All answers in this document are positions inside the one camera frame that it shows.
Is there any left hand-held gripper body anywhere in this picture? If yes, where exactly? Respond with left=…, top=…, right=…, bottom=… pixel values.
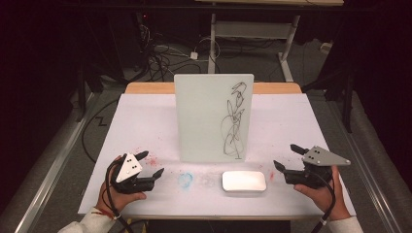
left=110, top=152, right=155, bottom=195

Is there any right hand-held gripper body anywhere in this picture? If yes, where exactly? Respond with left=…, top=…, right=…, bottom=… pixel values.
left=282, top=145, right=352, bottom=190

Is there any white eraser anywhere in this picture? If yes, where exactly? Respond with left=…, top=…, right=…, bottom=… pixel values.
left=221, top=170, right=267, bottom=194

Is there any person's left hand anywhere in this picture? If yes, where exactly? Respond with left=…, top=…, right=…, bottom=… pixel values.
left=95, top=154, right=148, bottom=216

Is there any person's right hand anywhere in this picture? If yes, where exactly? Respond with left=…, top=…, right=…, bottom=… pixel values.
left=293, top=164, right=353, bottom=221

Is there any white paper sheet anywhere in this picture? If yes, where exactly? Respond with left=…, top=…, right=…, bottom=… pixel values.
left=77, top=92, right=358, bottom=218

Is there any white whiteboard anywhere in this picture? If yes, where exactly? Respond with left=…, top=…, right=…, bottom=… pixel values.
left=173, top=73, right=255, bottom=163

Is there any black stand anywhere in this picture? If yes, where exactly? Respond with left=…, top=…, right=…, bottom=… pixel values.
left=75, top=61, right=105, bottom=123

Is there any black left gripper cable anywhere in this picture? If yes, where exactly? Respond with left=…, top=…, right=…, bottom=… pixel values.
left=104, top=157, right=135, bottom=233

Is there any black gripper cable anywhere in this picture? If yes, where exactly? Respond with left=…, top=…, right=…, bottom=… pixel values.
left=104, top=157, right=135, bottom=233
left=305, top=171, right=336, bottom=233

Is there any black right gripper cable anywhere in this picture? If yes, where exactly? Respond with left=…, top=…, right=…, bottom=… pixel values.
left=305, top=171, right=336, bottom=233

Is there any metal floor rail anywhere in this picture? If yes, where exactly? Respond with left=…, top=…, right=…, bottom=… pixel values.
left=13, top=92, right=100, bottom=233
left=325, top=93, right=407, bottom=233

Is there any red bracelet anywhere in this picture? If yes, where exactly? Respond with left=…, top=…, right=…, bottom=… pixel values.
left=90, top=208, right=115, bottom=221

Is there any black floor cable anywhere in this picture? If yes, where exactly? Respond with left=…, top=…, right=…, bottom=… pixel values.
left=81, top=97, right=121, bottom=155

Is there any tangle of black cables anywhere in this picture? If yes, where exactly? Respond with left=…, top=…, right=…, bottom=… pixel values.
left=134, top=13, right=203, bottom=83

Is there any white metal desk frame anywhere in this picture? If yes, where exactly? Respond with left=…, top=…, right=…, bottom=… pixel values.
left=193, top=0, right=345, bottom=83

